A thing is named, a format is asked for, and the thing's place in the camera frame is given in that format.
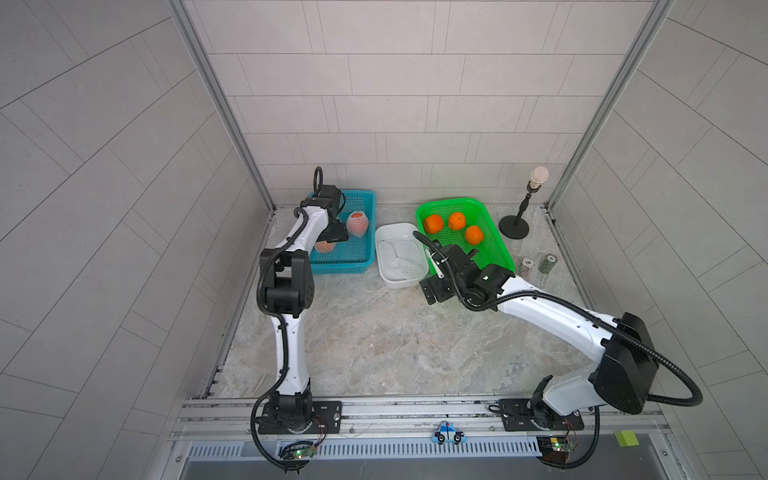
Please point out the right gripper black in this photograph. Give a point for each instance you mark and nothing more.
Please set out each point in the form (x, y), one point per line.
(437, 293)

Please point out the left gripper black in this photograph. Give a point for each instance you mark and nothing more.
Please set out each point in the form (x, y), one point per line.
(338, 232)

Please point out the netted orange front corner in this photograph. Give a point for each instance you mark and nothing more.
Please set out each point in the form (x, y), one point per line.
(474, 235)

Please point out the white foam net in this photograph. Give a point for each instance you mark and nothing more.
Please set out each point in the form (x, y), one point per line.
(400, 269)
(387, 252)

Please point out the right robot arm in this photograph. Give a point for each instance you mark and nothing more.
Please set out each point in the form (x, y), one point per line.
(625, 370)

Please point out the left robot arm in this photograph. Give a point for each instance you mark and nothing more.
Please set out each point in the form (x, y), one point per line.
(285, 290)

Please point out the teal plastic basket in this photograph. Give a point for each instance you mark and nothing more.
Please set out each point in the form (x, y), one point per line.
(357, 253)

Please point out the green plastic basket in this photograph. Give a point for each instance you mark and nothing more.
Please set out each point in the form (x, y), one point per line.
(491, 250)

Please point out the white plastic tub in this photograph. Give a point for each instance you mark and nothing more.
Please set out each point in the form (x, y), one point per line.
(400, 236)

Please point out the black stand with bulb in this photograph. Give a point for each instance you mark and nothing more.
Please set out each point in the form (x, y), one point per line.
(515, 227)

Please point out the toy car sticker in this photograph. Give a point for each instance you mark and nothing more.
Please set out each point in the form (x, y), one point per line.
(447, 432)

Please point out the right circuit board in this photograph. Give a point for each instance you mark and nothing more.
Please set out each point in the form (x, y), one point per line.
(555, 449)

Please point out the circuit board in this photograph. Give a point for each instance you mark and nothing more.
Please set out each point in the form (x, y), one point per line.
(555, 449)
(298, 451)

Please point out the left circuit board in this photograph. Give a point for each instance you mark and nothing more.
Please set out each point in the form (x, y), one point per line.
(298, 451)

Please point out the green sticky note block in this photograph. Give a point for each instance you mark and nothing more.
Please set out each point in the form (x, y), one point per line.
(626, 438)

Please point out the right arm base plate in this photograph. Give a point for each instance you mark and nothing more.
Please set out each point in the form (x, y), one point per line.
(522, 414)

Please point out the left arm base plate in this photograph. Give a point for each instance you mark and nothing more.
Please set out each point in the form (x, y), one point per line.
(298, 417)

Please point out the aluminium corner post left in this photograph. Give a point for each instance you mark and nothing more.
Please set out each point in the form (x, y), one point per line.
(192, 40)

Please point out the aluminium corner post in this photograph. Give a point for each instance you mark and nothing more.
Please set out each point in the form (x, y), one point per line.
(646, 34)
(192, 40)

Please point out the aluminium front rail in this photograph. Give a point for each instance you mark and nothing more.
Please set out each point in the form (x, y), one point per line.
(368, 417)

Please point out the aluminium corner post right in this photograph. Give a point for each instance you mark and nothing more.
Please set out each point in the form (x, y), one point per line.
(646, 34)

